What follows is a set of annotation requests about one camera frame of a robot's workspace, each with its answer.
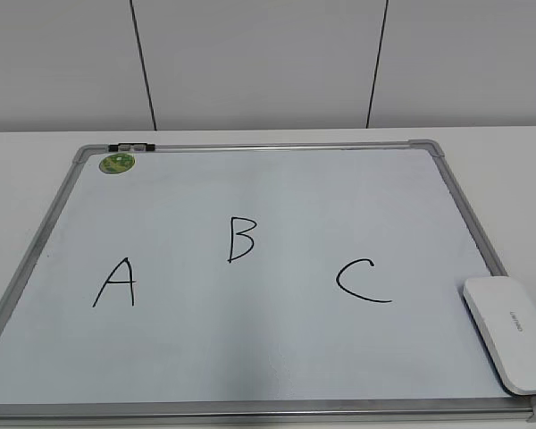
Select white rectangular board eraser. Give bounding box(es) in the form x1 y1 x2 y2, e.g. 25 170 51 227
463 276 536 396

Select white framed whiteboard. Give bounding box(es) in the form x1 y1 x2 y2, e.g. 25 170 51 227
0 140 536 425

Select round green magnet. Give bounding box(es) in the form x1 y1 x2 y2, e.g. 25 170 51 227
99 153 135 175

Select black silver board clip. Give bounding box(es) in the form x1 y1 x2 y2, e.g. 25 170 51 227
108 142 156 153

